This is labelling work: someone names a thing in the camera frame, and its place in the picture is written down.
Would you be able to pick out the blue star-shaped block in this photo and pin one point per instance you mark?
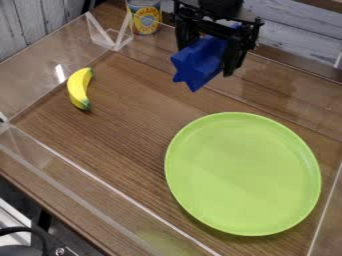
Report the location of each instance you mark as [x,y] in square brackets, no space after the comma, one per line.
[198,62]

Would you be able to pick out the yellow toy banana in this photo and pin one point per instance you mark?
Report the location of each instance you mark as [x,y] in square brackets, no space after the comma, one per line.
[77,85]

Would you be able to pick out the green round plate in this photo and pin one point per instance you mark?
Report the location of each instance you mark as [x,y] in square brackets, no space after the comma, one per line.
[243,174]

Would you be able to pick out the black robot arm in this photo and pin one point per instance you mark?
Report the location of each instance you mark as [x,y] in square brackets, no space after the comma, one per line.
[223,19]

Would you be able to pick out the clear acrylic tray wall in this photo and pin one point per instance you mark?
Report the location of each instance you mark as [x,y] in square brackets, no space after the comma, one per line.
[92,167]

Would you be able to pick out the clear acrylic corner bracket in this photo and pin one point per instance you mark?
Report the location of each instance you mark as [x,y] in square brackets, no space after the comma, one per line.
[108,38]

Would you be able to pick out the yellow blue labelled can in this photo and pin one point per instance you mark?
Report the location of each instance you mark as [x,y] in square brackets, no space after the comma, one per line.
[145,13]

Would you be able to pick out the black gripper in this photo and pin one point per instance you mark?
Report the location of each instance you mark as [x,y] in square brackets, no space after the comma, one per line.
[223,19]

